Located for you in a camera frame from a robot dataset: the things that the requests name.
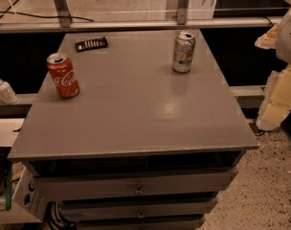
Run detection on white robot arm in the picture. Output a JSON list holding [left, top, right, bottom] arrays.
[[255, 8, 291, 131]]

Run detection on white pump dispenser bottle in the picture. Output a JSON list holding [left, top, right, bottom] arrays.
[[0, 79, 18, 104]]

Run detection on grey drawer cabinet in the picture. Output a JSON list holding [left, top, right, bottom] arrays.
[[7, 29, 260, 230]]

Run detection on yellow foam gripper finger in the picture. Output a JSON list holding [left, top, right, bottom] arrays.
[[256, 64, 291, 131], [255, 24, 279, 49]]

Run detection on cardboard box with items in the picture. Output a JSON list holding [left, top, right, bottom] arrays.
[[0, 147, 47, 224]]

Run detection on red coca-cola can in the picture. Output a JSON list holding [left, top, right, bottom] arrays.
[[47, 53, 79, 99]]

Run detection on bottom grey drawer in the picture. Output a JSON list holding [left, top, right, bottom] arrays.
[[78, 215, 205, 230]]

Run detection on metal frame rail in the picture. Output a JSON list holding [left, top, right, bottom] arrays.
[[0, 16, 281, 34]]

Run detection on top grey drawer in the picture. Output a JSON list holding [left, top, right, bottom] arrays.
[[34, 167, 238, 201]]

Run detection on middle grey drawer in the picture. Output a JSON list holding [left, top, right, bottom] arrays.
[[60, 197, 217, 221]]

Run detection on silver 7up can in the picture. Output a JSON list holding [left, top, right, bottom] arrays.
[[172, 31, 195, 73]]

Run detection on grey drawer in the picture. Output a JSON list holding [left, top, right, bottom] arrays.
[[60, 197, 217, 221], [34, 167, 238, 201], [78, 215, 205, 230]]

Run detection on black floor cable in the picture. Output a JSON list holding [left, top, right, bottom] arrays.
[[0, 0, 95, 23]]

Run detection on black snack bar wrapper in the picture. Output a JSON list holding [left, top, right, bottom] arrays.
[[75, 36, 108, 53]]

